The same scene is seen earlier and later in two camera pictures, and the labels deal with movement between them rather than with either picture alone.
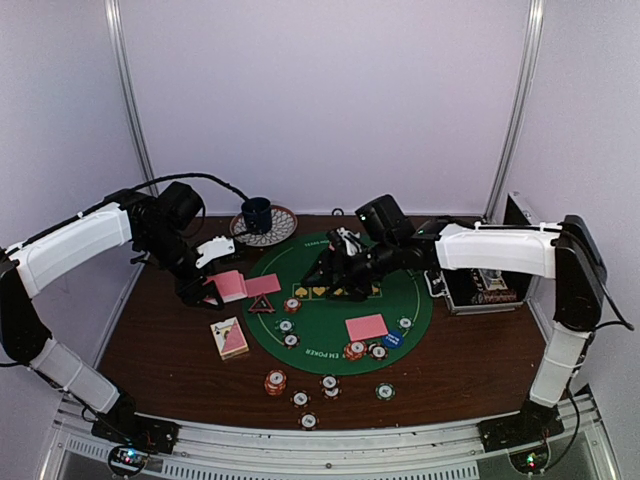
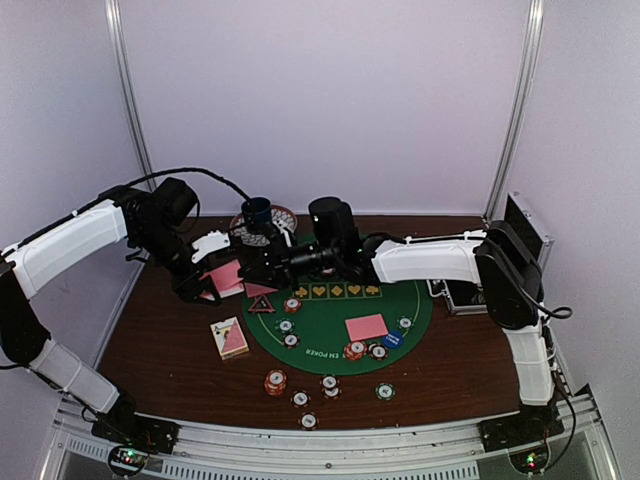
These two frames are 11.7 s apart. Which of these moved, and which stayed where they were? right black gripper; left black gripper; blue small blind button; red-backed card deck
Moved: right black gripper; red-backed card deck
Stayed: blue small blind button; left black gripper
